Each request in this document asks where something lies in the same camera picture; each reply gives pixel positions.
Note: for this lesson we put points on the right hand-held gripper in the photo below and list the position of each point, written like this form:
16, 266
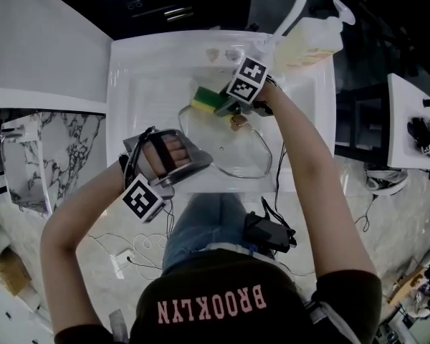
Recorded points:
247, 81

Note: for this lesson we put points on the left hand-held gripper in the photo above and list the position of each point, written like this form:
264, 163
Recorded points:
141, 199

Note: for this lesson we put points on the yellow green sponge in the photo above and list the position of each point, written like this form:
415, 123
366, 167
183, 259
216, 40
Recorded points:
206, 97

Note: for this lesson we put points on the glass pot lid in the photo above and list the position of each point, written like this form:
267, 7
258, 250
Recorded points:
243, 149

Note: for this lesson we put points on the person's left forearm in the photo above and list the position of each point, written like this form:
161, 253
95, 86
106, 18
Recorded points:
86, 203

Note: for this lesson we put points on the person's right forearm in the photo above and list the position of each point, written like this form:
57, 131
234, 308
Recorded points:
308, 177

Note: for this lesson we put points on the person's left hand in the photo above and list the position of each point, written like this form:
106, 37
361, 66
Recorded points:
181, 154

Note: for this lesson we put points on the purple shield sticker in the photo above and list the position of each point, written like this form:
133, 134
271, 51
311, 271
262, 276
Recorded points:
231, 54

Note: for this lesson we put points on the gold shield sticker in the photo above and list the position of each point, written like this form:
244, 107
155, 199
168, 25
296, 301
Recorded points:
212, 55

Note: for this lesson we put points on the person's blue jeans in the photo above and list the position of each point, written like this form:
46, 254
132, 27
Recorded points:
204, 228

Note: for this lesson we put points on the white washboard sink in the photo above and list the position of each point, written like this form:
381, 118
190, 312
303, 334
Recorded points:
157, 95

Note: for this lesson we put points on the black battery pack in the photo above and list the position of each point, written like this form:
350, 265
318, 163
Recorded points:
265, 231

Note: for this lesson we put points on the pale yellow pump bottle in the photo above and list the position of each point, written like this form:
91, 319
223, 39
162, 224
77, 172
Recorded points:
308, 41

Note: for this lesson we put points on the white faucet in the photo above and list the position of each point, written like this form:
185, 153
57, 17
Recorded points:
297, 2

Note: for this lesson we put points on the person's dark t-shirt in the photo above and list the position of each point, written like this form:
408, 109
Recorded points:
218, 281

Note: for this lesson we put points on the white power strip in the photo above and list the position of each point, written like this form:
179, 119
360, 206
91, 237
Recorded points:
123, 256

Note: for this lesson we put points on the marble pattern cabinet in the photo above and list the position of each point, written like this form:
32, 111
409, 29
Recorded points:
68, 149

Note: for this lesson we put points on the black metal stand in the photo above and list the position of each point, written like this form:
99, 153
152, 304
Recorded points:
362, 149

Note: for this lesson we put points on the white side table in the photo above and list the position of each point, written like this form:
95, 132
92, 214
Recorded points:
401, 131

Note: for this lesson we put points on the white partition panel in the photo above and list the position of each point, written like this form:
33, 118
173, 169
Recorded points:
39, 48

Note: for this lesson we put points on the cardboard box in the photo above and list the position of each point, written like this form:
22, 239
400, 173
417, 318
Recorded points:
7, 272

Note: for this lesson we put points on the wooden board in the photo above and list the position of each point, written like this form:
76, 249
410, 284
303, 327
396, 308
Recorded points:
408, 285

